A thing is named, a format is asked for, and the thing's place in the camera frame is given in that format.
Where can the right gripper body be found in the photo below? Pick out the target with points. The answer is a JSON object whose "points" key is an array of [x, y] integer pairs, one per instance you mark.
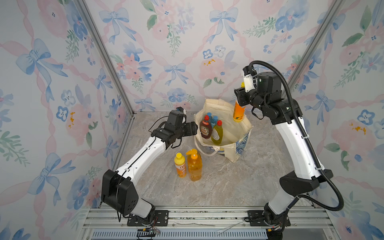
{"points": [[257, 100]]}

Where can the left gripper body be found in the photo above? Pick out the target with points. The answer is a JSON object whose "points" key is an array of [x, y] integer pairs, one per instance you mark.
{"points": [[179, 133]]}

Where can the yellow cap orange bottle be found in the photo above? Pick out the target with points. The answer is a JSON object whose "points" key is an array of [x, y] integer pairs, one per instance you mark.
{"points": [[239, 112], [180, 163]]}

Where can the dark red Fairy bottle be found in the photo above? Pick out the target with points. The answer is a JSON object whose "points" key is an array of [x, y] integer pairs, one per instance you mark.
{"points": [[205, 127]]}

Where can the yellow-green red cap bottle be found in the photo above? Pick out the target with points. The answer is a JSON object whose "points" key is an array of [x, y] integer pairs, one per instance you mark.
{"points": [[217, 133]]}

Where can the cream shopping bag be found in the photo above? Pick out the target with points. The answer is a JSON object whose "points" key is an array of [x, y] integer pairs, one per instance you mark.
{"points": [[235, 134]]}

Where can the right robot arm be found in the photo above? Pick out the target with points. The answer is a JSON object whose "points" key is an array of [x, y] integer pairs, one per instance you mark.
{"points": [[306, 176]]}

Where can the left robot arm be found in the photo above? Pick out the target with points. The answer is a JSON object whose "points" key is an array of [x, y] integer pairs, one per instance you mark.
{"points": [[119, 186]]}

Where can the orange pump soap bottle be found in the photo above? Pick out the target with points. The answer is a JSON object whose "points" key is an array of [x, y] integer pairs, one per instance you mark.
{"points": [[195, 165]]}

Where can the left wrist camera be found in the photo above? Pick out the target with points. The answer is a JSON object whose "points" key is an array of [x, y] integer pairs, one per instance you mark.
{"points": [[181, 112]]}

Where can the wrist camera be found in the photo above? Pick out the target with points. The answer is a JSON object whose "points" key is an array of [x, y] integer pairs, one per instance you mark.
{"points": [[181, 112], [248, 80]]}

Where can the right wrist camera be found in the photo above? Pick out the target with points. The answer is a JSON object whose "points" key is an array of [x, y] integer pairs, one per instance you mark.
{"points": [[248, 80]]}

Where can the right corner aluminium post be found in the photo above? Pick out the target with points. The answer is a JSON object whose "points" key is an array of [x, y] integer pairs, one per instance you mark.
{"points": [[320, 34]]}

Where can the corner aluminium post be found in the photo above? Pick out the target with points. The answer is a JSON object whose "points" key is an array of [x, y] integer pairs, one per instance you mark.
{"points": [[95, 34], [320, 34]]}

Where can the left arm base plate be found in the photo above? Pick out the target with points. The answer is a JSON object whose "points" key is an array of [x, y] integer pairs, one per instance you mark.
{"points": [[156, 218]]}

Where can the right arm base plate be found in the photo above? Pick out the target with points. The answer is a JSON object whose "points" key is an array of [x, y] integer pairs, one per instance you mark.
{"points": [[262, 218]]}

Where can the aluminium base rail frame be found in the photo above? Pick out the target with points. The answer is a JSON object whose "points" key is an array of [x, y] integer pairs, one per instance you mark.
{"points": [[207, 223]]}

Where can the left corner aluminium post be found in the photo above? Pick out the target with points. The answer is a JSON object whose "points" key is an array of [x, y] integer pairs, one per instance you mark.
{"points": [[95, 34]]}

